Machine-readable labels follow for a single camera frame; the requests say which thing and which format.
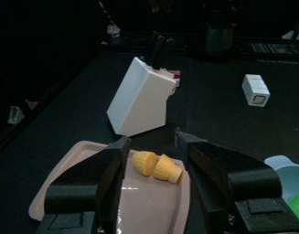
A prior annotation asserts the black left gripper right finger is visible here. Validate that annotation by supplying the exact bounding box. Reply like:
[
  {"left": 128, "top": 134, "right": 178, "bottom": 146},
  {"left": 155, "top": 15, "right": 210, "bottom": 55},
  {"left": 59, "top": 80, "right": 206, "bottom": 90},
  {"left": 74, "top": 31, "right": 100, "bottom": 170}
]
[{"left": 174, "top": 131, "right": 299, "bottom": 234}]

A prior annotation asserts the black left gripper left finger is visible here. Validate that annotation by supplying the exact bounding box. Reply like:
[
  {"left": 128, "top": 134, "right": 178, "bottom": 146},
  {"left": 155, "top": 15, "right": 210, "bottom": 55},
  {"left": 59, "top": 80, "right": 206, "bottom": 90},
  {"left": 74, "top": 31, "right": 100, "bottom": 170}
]
[{"left": 36, "top": 135, "right": 132, "bottom": 234}]

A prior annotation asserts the yellow toy corn bottom piece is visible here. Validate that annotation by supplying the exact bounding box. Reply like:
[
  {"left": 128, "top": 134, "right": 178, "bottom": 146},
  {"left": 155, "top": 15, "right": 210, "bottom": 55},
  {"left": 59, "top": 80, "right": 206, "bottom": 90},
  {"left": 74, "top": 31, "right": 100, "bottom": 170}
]
[{"left": 131, "top": 150, "right": 160, "bottom": 177}]

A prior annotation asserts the yellow toy corn tip piece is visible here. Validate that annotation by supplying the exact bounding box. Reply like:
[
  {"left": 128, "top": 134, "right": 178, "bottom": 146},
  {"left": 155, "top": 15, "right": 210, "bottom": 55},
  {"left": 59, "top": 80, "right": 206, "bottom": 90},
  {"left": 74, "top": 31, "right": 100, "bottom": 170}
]
[{"left": 151, "top": 154, "right": 184, "bottom": 185}]

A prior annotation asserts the light blue plastic bowl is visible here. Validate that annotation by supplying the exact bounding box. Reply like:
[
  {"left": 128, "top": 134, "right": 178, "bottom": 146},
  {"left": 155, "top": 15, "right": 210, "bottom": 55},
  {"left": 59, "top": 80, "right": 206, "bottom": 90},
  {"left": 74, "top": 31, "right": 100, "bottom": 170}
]
[{"left": 263, "top": 154, "right": 299, "bottom": 227}]

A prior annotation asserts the pink plastic tray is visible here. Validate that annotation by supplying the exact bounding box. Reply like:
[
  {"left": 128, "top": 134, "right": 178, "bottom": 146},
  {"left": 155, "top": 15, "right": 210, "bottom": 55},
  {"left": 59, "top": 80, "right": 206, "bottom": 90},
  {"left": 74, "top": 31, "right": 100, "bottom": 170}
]
[{"left": 28, "top": 140, "right": 192, "bottom": 234}]

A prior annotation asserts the green toy item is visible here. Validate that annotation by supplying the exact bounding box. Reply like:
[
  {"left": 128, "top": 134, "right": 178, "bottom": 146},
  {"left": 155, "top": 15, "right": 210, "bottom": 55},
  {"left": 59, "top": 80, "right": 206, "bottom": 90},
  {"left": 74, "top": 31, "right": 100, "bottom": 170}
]
[{"left": 287, "top": 195, "right": 299, "bottom": 227}]

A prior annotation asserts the small white toy box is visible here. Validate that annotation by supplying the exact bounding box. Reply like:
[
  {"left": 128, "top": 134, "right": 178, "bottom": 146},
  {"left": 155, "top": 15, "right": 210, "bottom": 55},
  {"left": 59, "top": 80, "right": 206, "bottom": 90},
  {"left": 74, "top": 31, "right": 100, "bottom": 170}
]
[{"left": 241, "top": 73, "right": 271, "bottom": 108}]

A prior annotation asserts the white knife block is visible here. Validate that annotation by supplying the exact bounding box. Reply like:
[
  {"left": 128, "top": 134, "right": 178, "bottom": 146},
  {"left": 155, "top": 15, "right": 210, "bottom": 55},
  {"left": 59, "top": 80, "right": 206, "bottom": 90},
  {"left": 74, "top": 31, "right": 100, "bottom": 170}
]
[{"left": 106, "top": 56, "right": 182, "bottom": 137}]

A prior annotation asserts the white frame bracket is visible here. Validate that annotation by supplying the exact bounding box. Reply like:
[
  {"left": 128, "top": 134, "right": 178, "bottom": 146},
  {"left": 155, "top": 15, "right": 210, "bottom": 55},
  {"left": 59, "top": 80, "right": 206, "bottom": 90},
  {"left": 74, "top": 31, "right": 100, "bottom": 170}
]
[
  {"left": 107, "top": 23, "right": 122, "bottom": 39},
  {"left": 7, "top": 105, "right": 25, "bottom": 125},
  {"left": 24, "top": 99, "right": 40, "bottom": 111}
]

